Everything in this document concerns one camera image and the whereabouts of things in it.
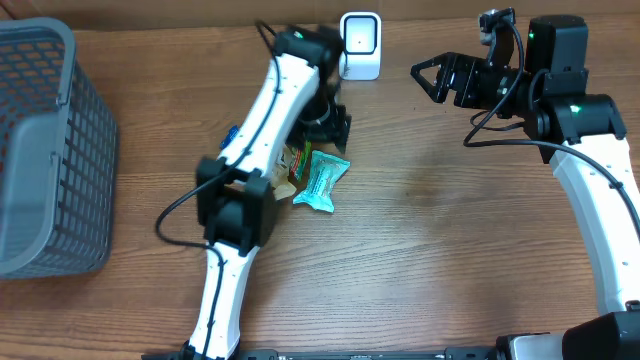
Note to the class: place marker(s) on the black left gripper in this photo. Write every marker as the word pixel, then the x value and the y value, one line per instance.
pixel 343 127

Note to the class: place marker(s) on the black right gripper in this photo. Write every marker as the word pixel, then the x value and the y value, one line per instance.
pixel 451 63

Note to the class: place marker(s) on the teal wipes packet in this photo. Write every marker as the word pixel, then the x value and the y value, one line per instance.
pixel 325 172

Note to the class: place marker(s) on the green Haribo candy bag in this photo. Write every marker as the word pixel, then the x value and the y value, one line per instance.
pixel 299 159

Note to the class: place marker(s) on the brown nut snack bag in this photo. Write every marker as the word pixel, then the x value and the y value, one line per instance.
pixel 282 187

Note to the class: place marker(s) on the blue snack packet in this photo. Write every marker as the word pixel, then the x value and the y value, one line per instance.
pixel 231 134

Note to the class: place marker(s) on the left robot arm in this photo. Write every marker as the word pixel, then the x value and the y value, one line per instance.
pixel 235 199

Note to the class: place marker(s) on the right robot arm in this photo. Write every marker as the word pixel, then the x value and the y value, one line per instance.
pixel 537 82

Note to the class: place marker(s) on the white barcode scanner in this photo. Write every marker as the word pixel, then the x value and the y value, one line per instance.
pixel 361 33

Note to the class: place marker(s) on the grey plastic mesh basket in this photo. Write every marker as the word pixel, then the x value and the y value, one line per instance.
pixel 59 156

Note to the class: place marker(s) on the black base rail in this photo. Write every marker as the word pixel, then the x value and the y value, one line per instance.
pixel 450 353

